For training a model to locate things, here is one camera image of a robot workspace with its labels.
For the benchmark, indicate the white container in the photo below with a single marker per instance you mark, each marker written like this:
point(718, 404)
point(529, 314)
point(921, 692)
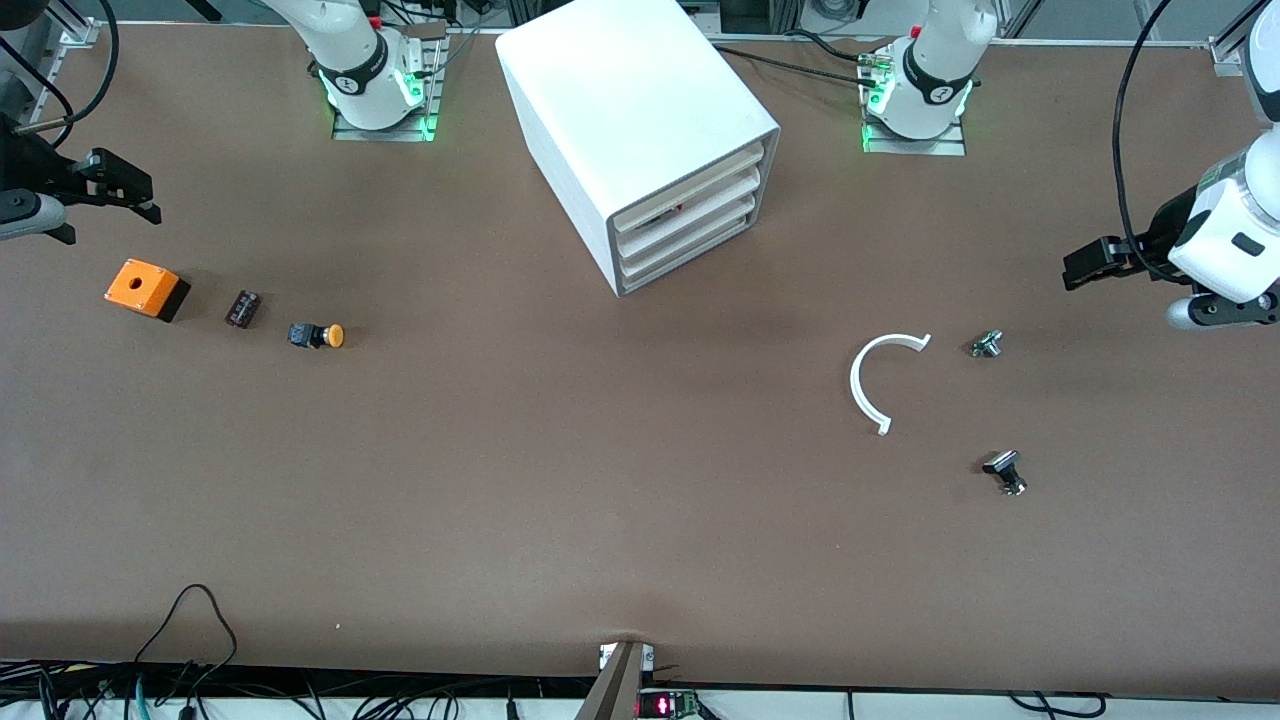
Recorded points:
point(700, 206)

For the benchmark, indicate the circuit board with red display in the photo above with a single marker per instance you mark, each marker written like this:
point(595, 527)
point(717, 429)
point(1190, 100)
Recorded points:
point(665, 705)

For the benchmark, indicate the white semicircular bracket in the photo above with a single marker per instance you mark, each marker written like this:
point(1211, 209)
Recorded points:
point(856, 388)

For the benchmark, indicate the small black contact block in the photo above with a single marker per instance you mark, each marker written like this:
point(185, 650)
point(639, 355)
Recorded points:
point(243, 308)

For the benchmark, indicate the chrome metal fitting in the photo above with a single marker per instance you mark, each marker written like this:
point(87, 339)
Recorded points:
point(986, 345)

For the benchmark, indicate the yellow mushroom push button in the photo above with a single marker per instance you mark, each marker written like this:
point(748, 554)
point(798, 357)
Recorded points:
point(333, 336)

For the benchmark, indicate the white pole clamp bracket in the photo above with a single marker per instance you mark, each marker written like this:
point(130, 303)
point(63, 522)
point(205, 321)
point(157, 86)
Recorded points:
point(606, 655)

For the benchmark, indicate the orange button enclosure box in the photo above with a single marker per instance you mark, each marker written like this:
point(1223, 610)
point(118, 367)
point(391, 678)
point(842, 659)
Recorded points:
point(158, 282)

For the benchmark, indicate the black rectangular push button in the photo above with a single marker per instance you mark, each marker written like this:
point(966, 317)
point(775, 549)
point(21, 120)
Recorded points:
point(1000, 462)

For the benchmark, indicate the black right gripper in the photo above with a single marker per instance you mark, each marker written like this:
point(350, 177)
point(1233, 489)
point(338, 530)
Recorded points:
point(30, 160)

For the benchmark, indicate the aluminium frame profile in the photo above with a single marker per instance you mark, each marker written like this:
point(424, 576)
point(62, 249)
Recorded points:
point(1228, 50)
point(80, 30)

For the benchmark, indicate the aluminium arm base plate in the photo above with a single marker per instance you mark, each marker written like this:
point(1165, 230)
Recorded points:
point(432, 90)
point(915, 147)

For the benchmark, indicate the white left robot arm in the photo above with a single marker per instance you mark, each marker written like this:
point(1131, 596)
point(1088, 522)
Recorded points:
point(925, 110)

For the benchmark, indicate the grey camera mount pole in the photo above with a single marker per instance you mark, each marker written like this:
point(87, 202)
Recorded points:
point(615, 690)

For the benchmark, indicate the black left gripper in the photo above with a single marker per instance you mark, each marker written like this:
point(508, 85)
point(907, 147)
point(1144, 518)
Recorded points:
point(1160, 232)

